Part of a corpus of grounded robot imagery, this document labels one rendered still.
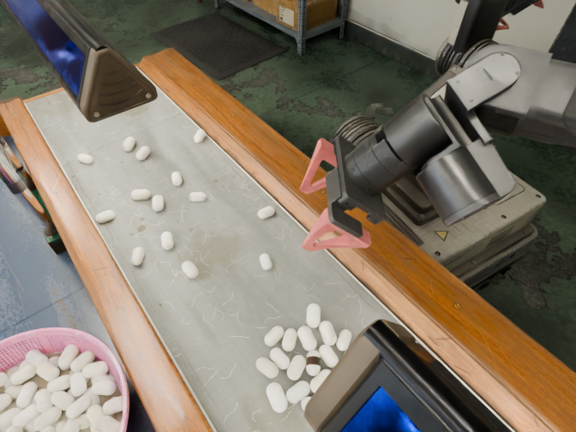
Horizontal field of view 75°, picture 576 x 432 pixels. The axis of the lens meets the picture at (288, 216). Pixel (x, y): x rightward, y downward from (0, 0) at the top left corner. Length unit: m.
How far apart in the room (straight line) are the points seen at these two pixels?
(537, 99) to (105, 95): 0.41
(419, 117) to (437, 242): 0.72
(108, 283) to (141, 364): 0.15
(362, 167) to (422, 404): 0.28
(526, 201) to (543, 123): 0.90
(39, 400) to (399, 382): 0.53
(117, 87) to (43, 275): 0.48
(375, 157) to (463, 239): 0.73
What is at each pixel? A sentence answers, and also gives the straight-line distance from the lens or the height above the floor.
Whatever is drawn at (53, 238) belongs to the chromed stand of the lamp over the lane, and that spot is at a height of 0.71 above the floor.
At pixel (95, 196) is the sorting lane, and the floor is 0.74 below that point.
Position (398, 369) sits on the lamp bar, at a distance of 0.19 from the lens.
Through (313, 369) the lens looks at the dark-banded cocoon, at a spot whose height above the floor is 0.76.
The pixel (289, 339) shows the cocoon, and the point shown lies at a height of 0.76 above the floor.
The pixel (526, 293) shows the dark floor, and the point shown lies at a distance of 1.72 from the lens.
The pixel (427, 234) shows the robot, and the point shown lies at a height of 0.47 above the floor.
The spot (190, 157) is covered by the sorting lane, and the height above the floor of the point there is 0.74.
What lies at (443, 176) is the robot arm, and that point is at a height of 1.04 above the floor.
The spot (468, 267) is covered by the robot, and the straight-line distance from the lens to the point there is 1.21.
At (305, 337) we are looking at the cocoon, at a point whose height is 0.76.
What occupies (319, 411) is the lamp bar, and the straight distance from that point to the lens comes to 0.22.
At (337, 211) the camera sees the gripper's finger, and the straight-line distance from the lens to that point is 0.40.
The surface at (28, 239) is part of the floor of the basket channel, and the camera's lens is 0.92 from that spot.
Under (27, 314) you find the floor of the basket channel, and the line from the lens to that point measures 0.81.
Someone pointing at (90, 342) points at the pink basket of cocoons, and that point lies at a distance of 0.63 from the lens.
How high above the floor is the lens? 1.28
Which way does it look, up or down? 50 degrees down
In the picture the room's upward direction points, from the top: straight up
